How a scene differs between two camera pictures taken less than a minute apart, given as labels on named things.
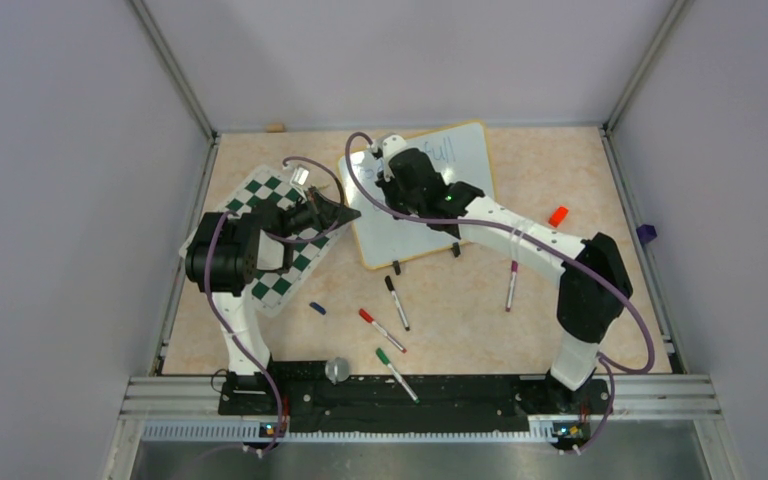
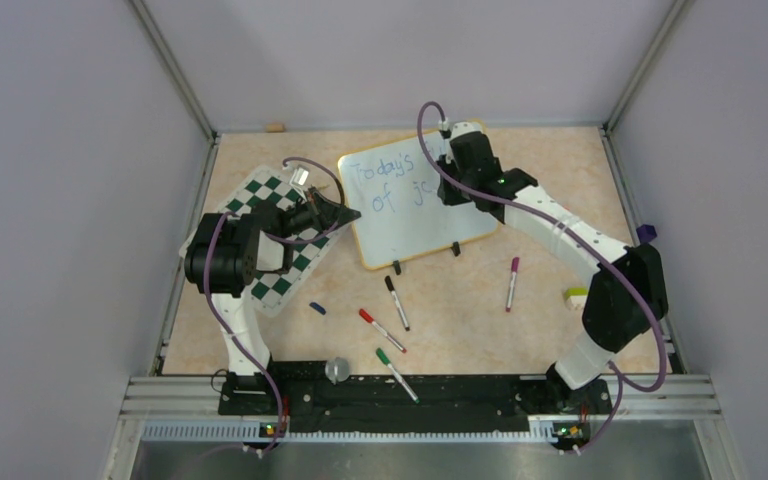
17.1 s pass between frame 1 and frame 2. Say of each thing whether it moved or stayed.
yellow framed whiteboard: stayed
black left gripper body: stayed
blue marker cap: stayed
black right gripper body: moved
